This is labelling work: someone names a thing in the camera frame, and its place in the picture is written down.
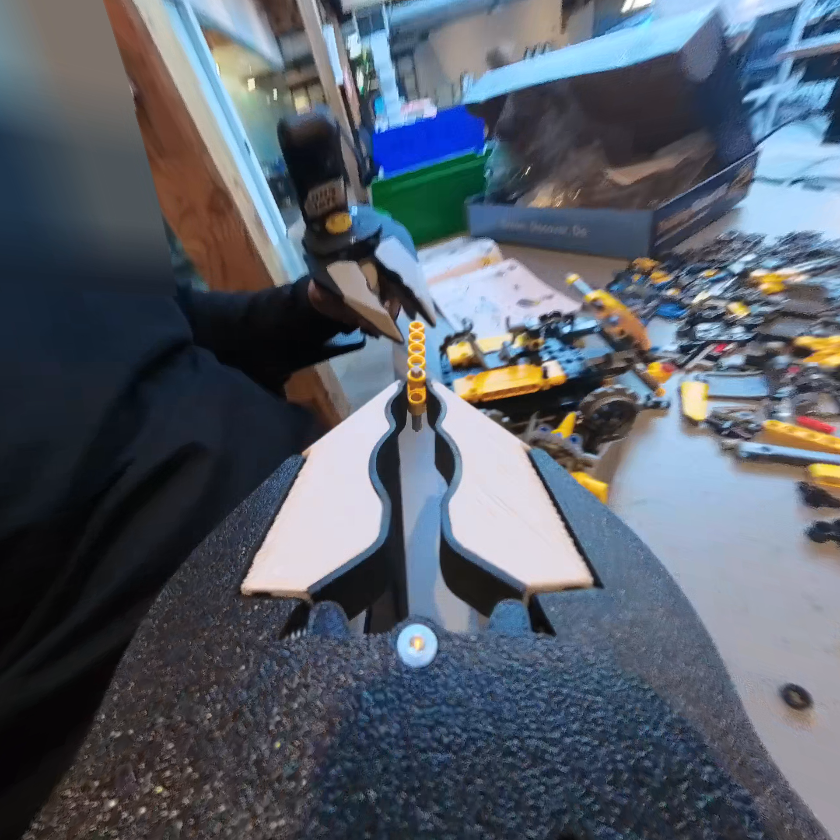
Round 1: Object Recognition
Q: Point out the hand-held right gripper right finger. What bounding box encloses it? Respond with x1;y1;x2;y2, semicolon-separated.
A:
430;381;596;598

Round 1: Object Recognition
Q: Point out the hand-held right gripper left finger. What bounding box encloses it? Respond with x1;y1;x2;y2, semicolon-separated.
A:
240;381;404;599

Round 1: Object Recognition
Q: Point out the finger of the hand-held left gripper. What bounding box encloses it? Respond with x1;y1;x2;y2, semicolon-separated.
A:
326;261;406;344
374;236;438;327

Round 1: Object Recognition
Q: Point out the yellow thin toy beam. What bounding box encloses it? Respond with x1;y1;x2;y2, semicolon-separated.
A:
406;319;429;403

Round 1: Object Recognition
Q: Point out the person's left forearm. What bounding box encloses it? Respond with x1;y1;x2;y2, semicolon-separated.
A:
177;276;365;395

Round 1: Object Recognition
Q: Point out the grey desk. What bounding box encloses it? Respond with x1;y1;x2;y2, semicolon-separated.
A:
341;118;840;834

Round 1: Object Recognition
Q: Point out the person's left hand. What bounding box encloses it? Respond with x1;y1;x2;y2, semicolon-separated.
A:
307;277;370;331

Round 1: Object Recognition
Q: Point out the green plastic bin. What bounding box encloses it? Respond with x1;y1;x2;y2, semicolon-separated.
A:
371;152;490;247

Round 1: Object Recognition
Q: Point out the toy wheel gear subassembly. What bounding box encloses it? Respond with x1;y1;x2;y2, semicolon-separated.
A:
521;410;611;503

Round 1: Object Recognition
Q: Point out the instruction booklet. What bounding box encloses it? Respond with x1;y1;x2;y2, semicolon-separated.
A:
416;236;581;336

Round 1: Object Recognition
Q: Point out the blue plastic bin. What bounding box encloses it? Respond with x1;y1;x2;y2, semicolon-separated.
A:
371;105;487;175

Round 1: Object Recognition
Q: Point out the yellow toy vehicle model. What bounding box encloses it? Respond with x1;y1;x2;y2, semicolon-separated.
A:
438;272;670;454

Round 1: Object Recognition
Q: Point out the dark blue cardboard box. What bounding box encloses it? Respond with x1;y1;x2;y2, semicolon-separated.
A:
462;7;762;260

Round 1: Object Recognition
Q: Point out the person's dark clothing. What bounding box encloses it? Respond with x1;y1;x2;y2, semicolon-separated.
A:
0;262;329;840

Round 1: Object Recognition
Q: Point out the pile of loose toy pieces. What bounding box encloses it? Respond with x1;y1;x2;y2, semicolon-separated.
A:
607;230;840;546

